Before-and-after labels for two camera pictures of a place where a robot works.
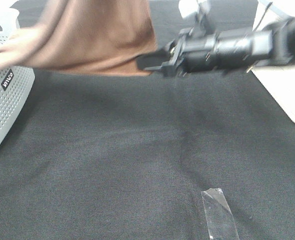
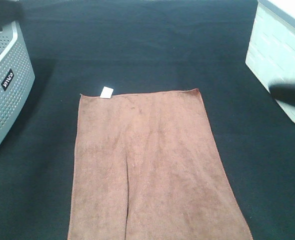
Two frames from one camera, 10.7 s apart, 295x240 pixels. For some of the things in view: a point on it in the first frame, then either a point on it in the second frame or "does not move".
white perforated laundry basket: x=8 y=90 does not move
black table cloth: x=101 y=157 does not move
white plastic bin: x=286 y=83 does not move
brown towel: x=98 y=37 -> x=147 y=166
